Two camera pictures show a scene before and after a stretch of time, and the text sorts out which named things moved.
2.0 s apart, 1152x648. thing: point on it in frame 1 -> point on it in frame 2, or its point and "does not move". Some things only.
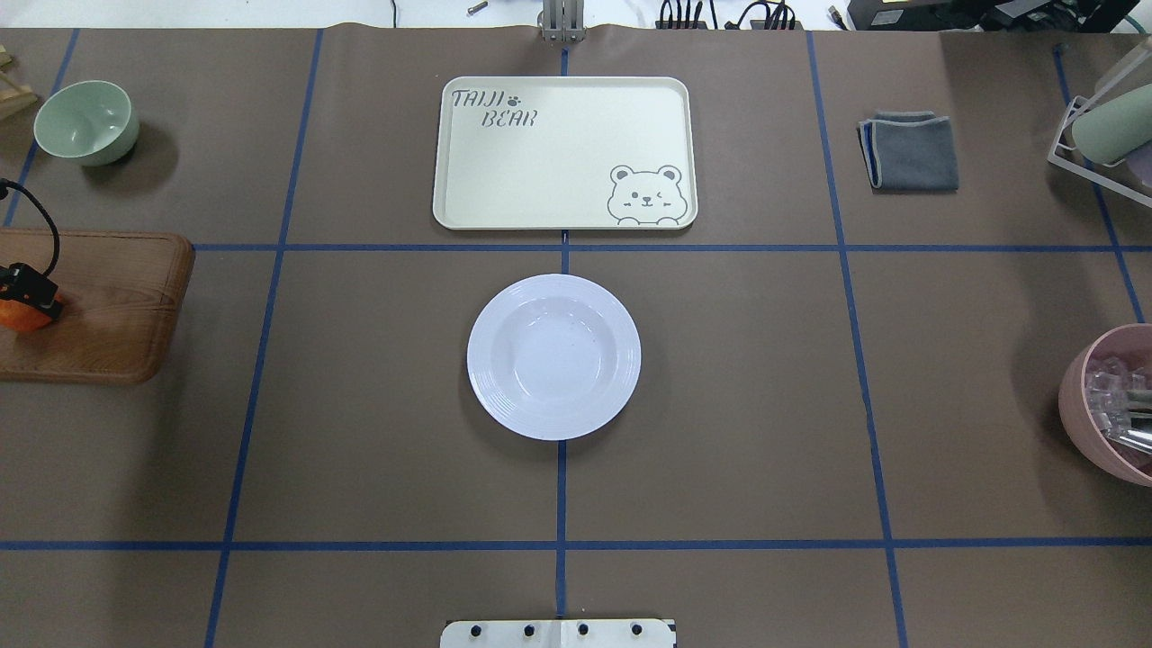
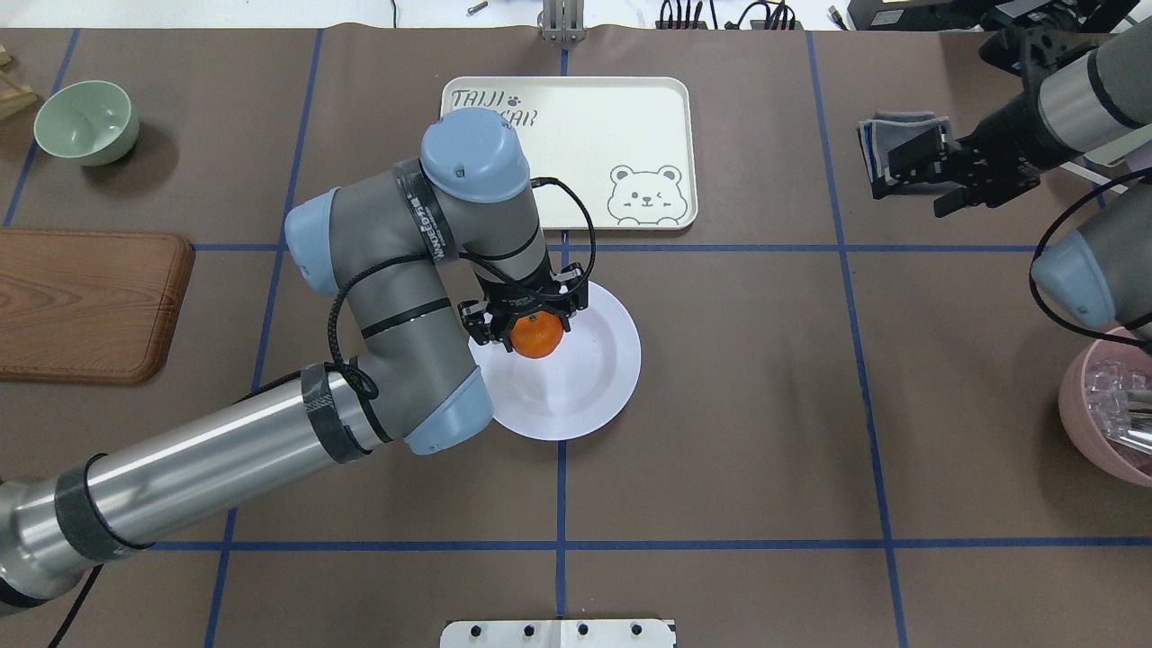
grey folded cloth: x=909 y=151 does not move
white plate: x=553 y=356 does not move
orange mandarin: x=20 y=317 -> x=536 y=336
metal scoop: x=1138 y=436 does not move
